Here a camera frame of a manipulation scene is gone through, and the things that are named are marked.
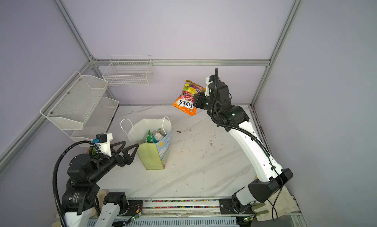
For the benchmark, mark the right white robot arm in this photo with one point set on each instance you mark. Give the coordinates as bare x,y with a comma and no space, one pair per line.
271,176

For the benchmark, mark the potted green plant cup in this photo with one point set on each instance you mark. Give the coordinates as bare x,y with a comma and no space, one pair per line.
93,152

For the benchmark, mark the green Fox's spring tea bag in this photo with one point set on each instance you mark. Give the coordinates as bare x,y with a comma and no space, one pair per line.
149,138

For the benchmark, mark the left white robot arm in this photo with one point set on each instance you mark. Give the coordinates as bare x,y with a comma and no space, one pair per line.
75,206

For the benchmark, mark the teal snack pack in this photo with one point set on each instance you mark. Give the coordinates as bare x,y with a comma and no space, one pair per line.
159,134
154,140

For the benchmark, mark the red Fox's fruits candy bag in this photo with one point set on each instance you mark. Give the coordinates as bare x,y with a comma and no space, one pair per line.
185,102

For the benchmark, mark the white wire wall basket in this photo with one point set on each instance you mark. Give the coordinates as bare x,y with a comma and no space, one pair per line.
129,70

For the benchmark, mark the white mesh two-tier shelf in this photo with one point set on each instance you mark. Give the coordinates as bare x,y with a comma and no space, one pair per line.
81,108

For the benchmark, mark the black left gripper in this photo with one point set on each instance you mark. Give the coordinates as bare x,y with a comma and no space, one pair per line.
127,159

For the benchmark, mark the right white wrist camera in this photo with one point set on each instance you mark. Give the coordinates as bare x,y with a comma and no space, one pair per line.
212,86

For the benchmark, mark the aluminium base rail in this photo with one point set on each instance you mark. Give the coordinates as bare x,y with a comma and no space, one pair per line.
202,212

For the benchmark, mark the white green-fingered glove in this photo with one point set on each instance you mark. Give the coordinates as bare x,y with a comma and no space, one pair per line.
285,204

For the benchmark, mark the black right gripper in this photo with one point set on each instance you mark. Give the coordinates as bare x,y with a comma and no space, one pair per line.
198,97

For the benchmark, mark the floral paper gift bag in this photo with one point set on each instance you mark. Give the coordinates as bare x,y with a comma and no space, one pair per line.
153,156

